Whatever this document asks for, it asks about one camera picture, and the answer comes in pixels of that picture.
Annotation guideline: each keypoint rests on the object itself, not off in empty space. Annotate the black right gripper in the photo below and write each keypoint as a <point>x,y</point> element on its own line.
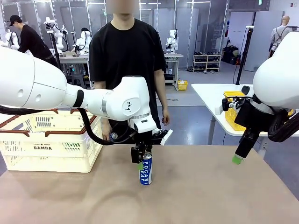
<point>248,119</point>

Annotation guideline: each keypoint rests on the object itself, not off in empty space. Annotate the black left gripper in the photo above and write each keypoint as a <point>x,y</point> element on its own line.
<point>144,141</point>

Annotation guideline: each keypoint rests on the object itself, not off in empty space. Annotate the tall blue Pocari Sweat can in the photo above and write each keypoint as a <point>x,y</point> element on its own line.
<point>146,170</point>

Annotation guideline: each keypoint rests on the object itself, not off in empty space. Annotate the blue drink can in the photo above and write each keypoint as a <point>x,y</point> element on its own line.
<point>113,136</point>

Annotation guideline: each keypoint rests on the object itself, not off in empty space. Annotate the person's left forearm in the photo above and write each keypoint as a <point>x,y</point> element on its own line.
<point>161,93</point>

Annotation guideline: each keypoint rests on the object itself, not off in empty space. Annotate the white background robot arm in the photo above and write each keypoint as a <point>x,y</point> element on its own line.
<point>11,39</point>
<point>54,35</point>
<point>172,39</point>
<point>81,40</point>

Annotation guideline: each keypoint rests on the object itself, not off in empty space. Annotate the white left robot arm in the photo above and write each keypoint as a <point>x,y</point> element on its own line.
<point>35,81</point>

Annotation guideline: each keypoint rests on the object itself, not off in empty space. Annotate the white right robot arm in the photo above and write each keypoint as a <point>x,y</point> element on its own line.
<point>278,77</point>

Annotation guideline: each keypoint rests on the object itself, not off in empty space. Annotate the yellow plastic shopping basket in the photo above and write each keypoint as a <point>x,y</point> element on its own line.
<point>231,116</point>

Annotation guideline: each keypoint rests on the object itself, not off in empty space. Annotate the small yellow floor basket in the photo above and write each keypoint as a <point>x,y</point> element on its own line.
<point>182,85</point>

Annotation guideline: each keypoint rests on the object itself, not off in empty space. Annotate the person's right hand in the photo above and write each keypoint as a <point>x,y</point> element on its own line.
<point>107,134</point>

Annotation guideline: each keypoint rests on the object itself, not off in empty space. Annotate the person's left hand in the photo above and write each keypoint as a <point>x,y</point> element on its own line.
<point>165,116</point>

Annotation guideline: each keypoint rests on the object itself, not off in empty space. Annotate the white side table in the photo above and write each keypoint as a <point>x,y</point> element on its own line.
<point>205,95</point>

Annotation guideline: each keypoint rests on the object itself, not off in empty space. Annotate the black tripod pole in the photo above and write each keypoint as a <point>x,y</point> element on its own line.
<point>243,58</point>

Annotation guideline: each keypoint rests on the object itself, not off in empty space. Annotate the white shoe rack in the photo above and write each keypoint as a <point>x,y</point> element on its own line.
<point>206,63</point>

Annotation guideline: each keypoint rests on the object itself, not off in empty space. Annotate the black bags pile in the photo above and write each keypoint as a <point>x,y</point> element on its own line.
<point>230,54</point>

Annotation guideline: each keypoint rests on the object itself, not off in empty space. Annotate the grey step stool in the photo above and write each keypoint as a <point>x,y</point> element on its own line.
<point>77,81</point>

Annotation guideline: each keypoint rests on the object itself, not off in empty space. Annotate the background white work table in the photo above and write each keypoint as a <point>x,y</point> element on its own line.
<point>74,57</point>
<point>172,56</point>

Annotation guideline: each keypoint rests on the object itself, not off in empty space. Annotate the person in black t-shirt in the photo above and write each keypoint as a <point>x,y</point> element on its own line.
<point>126,51</point>

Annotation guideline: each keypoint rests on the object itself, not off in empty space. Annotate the mannequin with grey apron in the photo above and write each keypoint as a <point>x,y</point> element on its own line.
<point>278,37</point>

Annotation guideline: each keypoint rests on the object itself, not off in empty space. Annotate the background person with black cap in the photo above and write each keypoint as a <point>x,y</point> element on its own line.
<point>32,44</point>

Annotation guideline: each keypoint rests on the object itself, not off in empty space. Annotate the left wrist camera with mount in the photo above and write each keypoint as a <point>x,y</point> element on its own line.
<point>167,137</point>

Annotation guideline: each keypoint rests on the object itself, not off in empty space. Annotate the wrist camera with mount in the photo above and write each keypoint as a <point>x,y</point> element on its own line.
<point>167,137</point>
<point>219,110</point>

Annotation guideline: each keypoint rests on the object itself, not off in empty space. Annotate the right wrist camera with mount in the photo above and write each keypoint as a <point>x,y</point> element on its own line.
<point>219,110</point>

